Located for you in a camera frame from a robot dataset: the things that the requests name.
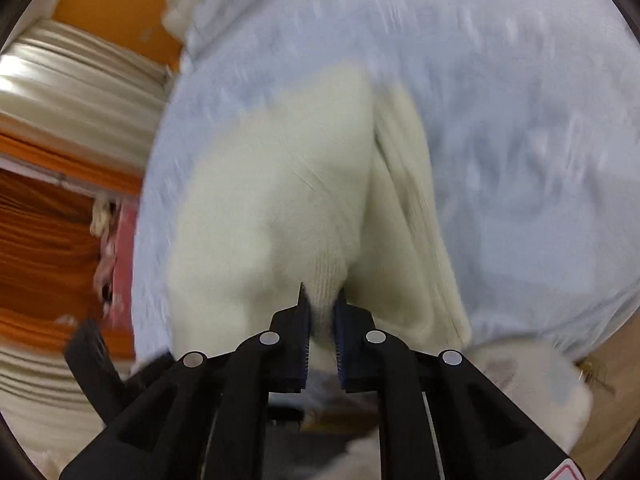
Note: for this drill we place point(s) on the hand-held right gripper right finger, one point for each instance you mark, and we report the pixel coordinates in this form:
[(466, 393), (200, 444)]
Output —
[(345, 355)]

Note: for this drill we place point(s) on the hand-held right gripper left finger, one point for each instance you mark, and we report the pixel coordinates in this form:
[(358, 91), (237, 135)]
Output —
[(297, 350)]

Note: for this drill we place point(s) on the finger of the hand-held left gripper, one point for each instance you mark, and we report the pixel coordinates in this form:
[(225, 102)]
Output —
[(95, 365)]

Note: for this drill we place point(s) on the cream knit cardigan red buttons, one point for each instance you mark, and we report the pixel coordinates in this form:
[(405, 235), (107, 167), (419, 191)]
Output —
[(280, 200)]

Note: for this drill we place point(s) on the pink patterned rug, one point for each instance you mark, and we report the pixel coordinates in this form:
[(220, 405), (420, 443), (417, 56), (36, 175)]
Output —
[(122, 265)]

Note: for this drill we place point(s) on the orange curtain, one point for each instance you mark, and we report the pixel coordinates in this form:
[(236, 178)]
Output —
[(45, 240)]

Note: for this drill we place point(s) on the pile of pale cloth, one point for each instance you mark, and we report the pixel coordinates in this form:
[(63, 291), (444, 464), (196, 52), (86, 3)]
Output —
[(102, 215)]

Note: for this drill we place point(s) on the white fluffy cloth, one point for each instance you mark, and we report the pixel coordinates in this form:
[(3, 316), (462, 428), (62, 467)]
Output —
[(530, 390)]

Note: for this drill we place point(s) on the bed with butterfly print sheet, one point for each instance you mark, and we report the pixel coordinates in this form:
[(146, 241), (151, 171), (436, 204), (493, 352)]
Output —
[(525, 135)]

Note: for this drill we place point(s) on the cream curtain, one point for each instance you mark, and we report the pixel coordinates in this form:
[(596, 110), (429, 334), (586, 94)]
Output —
[(75, 75)]

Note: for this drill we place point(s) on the beige padded headboard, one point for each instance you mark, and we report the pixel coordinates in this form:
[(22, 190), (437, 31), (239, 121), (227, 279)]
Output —
[(177, 20)]

